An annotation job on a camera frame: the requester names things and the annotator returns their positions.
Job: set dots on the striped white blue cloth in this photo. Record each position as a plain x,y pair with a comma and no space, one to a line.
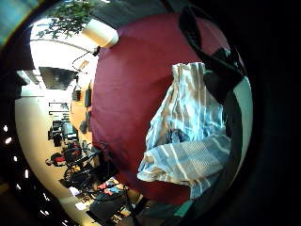
188,125

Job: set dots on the white plant pot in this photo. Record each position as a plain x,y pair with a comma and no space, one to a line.
101,34

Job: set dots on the dark red tablecloth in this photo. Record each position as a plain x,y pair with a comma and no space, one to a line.
128,103

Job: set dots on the green leafy plant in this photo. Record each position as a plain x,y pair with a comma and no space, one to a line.
67,19

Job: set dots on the black computer monitor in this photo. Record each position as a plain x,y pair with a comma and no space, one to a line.
69,129

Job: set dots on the black bicycle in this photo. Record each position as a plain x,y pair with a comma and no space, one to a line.
83,164

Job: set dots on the red and black bag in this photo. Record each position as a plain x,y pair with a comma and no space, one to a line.
56,159

